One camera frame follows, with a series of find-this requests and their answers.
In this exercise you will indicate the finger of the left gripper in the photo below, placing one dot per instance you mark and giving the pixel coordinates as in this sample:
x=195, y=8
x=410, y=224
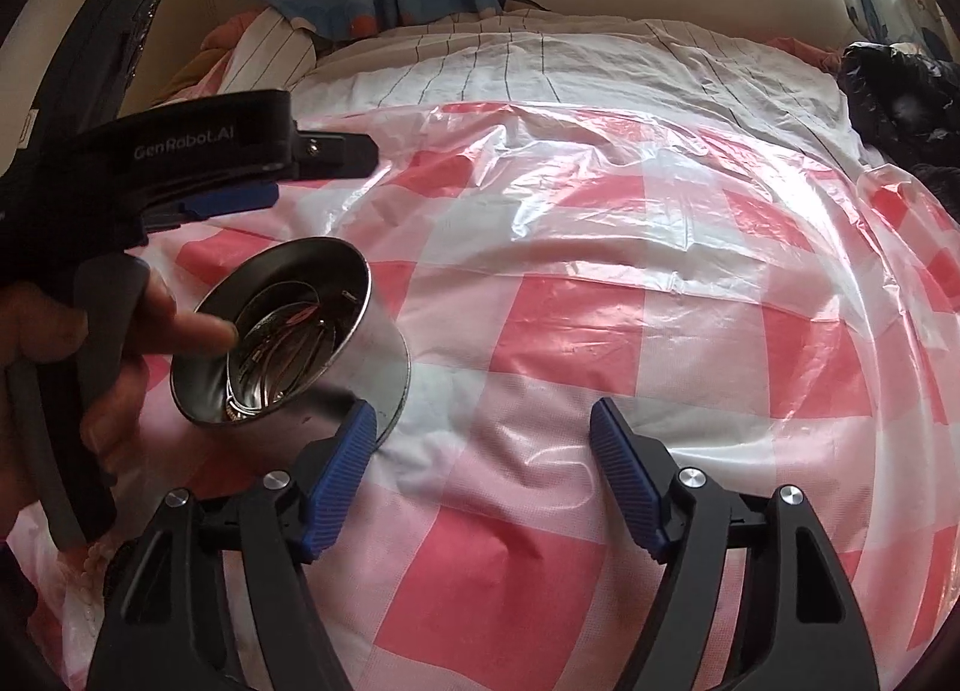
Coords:
x=328, y=156
x=236, y=200

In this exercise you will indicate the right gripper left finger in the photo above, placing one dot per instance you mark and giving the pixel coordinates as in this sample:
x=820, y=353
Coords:
x=167, y=623

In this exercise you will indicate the silver metal bangle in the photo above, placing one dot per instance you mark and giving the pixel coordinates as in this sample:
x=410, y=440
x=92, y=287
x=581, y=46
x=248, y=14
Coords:
x=288, y=332

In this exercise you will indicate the striped pillow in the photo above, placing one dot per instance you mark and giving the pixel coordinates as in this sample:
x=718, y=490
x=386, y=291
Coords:
x=271, y=55

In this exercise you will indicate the round silver metal tin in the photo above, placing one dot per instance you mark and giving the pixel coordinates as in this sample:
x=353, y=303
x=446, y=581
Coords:
x=372, y=365

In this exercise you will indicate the red white checkered plastic sheet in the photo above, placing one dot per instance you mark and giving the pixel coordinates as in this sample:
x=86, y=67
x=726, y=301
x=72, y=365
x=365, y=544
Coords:
x=769, y=318

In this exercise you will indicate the striped white bed sheet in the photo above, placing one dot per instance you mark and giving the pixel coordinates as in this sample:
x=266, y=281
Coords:
x=666, y=68

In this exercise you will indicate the black plastic bag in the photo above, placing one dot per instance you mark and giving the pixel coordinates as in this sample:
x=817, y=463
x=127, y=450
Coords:
x=906, y=106

